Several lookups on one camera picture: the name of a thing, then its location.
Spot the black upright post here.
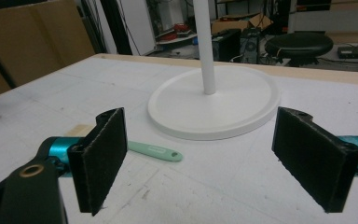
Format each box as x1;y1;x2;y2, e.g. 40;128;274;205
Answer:
100;0;133;56

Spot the black round stool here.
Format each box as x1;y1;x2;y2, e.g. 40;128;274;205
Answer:
264;32;335;68

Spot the white panel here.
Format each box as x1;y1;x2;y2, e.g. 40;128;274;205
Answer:
117;0;157;57

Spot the open cardboard box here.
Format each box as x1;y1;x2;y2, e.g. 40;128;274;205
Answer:
211;12;274;35

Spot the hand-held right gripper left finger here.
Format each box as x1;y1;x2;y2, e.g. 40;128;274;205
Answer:
66;106;129;217

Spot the white round-base stand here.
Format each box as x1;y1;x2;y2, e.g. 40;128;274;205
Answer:
146;0;281;141

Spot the mint green tool handle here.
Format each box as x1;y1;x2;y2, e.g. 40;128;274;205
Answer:
126;140;184;163

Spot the brown board panel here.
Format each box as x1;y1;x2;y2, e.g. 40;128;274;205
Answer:
0;0;96;103

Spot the black computer tower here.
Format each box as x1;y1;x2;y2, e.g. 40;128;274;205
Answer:
240;28;262;65
212;28;242;63

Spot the red object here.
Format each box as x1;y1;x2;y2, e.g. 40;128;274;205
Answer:
172;22;191;33

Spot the flat black device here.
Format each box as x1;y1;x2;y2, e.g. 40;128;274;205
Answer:
337;45;358;61

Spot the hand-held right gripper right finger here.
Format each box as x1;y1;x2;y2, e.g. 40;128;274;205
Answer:
271;105;358;215

